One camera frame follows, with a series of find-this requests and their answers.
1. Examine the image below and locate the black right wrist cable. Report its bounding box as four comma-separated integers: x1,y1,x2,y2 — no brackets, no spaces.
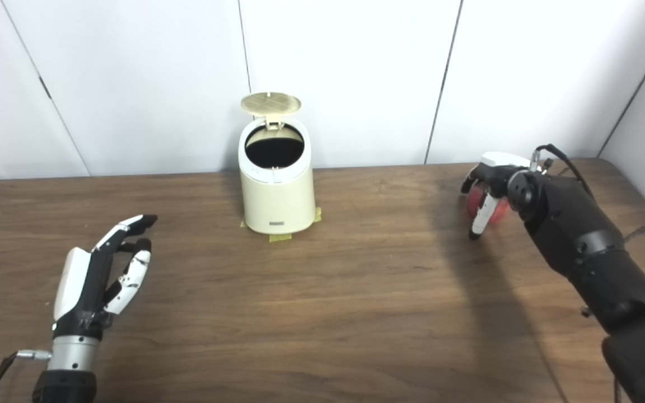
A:
531,144,595,196

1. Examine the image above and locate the cream-colored lidded bin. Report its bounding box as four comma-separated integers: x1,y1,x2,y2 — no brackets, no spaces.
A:
238,92,316,235

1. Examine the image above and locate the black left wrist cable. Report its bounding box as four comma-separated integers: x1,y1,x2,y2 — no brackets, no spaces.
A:
0,349,53,403

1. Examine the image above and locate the red apple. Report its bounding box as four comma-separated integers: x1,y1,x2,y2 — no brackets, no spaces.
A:
466,188,511,226

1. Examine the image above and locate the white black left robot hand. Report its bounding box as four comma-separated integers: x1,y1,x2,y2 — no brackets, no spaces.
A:
52,214,158,339

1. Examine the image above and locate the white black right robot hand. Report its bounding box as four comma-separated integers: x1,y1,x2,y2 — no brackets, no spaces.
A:
460,152,533,241

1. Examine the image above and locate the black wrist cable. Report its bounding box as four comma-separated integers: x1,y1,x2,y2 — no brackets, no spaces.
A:
531,144,595,196
0,349,53,403

